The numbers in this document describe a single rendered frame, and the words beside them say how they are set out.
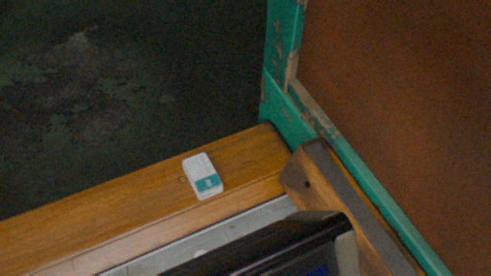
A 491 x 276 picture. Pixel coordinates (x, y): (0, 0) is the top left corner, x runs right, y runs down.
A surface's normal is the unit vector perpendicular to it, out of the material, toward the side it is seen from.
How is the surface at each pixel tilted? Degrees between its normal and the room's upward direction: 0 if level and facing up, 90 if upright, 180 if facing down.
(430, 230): 90
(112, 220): 0
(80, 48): 0
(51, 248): 0
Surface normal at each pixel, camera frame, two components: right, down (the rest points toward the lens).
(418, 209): -0.89, 0.33
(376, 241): 0.04, -0.62
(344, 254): 0.40, 0.27
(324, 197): -0.81, 0.07
